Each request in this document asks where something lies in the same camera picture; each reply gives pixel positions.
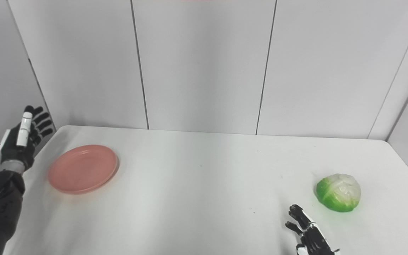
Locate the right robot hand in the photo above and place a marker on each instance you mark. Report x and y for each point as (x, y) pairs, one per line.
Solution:
(310, 235)

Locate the pink plate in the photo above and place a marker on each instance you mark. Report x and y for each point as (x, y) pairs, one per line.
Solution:
(83, 169)

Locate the green white cabbage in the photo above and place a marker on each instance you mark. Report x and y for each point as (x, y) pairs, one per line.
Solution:
(338, 193)

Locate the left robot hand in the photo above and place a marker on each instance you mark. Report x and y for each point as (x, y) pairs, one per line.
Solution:
(21, 141)

